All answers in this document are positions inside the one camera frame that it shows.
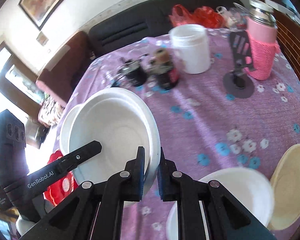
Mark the beige paper plate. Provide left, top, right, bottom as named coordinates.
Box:
left=268, top=144, right=300, bottom=230

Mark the large white paper bowl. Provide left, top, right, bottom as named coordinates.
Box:
left=68, top=94, right=149, bottom=184

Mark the patterned cushion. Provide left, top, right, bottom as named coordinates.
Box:
left=38, top=96, right=64, bottom=127

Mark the maroon armchair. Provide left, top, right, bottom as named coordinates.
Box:
left=36, top=31, right=94, bottom=107

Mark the purple floral tablecloth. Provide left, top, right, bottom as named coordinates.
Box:
left=53, top=29, right=300, bottom=239

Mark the black phone stand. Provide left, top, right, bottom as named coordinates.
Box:
left=223, top=30, right=255, bottom=99

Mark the pink knitted sleeve flask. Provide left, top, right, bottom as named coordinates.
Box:
left=246, top=0, right=280, bottom=81

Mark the black sofa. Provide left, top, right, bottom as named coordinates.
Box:
left=88, top=0, right=243, bottom=57

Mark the clear plastic bag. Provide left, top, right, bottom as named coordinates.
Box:
left=216, top=2, right=249, bottom=31

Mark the red plastic bag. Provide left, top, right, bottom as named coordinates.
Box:
left=169, top=4, right=225, bottom=29

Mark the black jar with cables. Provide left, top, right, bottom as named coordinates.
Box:
left=117, top=59, right=148, bottom=87

